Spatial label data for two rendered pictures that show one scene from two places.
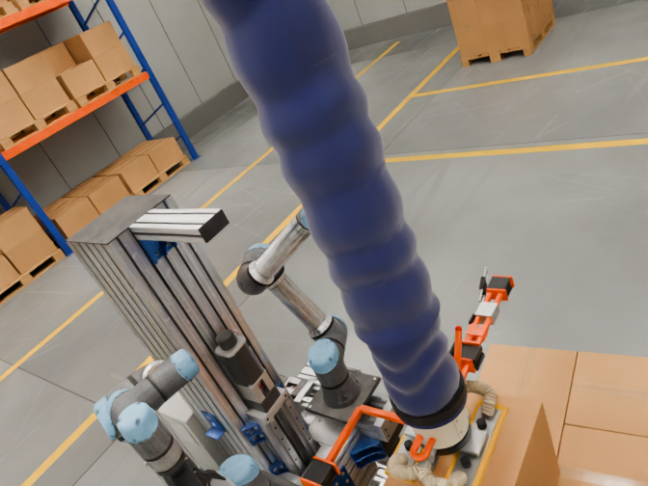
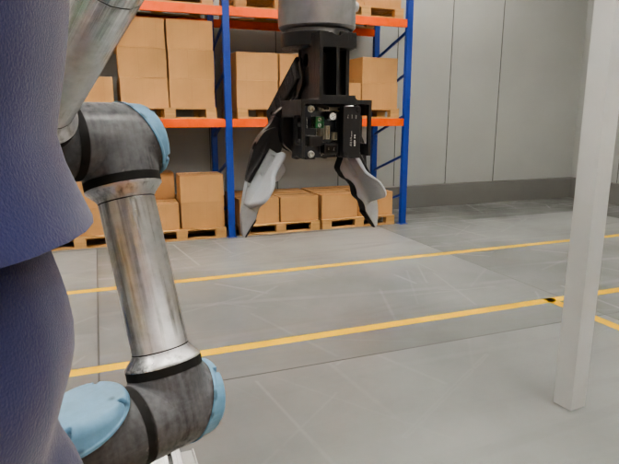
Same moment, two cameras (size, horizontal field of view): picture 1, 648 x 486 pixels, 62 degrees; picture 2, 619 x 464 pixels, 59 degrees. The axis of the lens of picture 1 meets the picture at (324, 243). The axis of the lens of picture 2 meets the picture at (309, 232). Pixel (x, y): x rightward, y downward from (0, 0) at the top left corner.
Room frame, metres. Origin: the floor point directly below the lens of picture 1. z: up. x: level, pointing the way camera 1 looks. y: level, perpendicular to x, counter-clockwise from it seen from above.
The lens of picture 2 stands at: (1.05, -0.36, 1.64)
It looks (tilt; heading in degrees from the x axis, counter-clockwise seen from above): 12 degrees down; 22
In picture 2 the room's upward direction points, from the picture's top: straight up
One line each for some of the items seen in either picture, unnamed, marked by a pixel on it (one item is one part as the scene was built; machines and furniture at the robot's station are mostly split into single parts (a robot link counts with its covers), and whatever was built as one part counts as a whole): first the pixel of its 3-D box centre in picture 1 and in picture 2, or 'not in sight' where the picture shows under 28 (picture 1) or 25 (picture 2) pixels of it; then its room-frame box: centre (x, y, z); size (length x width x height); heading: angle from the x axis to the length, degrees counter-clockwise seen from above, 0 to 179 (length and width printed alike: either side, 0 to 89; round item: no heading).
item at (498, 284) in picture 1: (500, 287); not in sight; (1.56, -0.53, 1.18); 0.08 x 0.07 x 0.05; 134
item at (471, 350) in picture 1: (466, 356); not in sight; (1.32, -0.27, 1.18); 0.10 x 0.08 x 0.06; 44
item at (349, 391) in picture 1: (337, 384); not in sight; (1.55, 0.17, 1.09); 0.15 x 0.15 x 0.10
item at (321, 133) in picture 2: not in sight; (320, 98); (1.56, -0.16, 1.66); 0.09 x 0.08 x 0.12; 43
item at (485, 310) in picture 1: (487, 312); not in sight; (1.47, -0.43, 1.17); 0.07 x 0.07 x 0.04; 44
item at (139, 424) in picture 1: (144, 430); not in sight; (0.92, 0.52, 1.78); 0.09 x 0.08 x 0.11; 30
